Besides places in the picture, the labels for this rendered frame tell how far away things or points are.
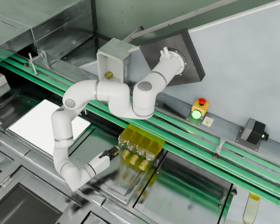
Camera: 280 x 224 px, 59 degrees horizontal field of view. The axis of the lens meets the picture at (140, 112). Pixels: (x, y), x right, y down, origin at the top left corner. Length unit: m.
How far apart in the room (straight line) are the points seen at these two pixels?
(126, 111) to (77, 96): 0.22
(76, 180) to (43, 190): 0.31
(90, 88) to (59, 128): 0.23
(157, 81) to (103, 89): 0.22
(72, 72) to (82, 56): 0.53
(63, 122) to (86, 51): 1.27
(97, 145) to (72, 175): 0.39
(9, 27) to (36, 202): 1.20
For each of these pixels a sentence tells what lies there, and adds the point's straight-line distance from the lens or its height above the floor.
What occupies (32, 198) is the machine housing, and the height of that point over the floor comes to 1.54.
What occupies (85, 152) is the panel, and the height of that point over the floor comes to 1.19.
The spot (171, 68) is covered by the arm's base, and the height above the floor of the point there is 0.90.
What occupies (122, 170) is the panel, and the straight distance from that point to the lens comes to 1.44.
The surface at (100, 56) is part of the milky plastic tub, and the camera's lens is 1.46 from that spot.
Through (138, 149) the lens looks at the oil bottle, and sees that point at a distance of 1.33.
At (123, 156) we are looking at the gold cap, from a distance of 1.32.
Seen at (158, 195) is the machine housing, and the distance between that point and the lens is 1.42.
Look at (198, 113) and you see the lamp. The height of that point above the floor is 0.84.
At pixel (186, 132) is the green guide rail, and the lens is 1.30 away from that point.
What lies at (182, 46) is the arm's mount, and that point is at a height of 0.81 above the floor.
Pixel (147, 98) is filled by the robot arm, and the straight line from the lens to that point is 0.98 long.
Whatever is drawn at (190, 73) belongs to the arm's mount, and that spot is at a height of 0.81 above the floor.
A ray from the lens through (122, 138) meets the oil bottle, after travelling 1.37.
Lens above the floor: 1.74
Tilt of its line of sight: 37 degrees down
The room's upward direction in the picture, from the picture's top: 141 degrees counter-clockwise
